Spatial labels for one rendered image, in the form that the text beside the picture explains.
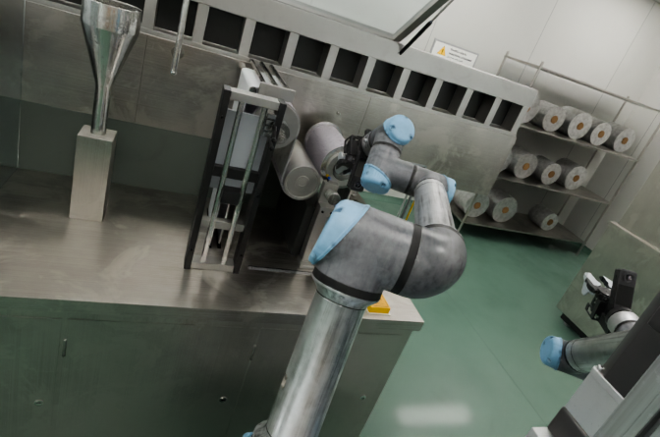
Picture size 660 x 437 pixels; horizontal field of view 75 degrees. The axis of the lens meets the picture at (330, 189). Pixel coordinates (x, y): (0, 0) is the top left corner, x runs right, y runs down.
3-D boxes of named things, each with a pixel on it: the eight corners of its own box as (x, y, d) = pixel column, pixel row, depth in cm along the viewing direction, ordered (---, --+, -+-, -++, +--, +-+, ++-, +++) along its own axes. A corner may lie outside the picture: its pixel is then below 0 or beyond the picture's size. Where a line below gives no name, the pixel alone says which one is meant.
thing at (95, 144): (56, 221, 125) (74, 22, 104) (69, 198, 137) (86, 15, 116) (109, 227, 131) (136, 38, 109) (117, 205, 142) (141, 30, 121)
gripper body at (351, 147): (364, 146, 131) (385, 133, 120) (363, 173, 129) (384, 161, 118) (342, 140, 128) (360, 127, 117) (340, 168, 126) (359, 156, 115)
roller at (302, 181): (279, 196, 137) (290, 163, 132) (267, 164, 158) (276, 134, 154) (314, 202, 141) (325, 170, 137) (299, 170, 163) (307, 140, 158)
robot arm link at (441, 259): (496, 274, 61) (459, 168, 106) (422, 246, 61) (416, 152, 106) (462, 335, 65) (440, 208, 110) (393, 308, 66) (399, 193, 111)
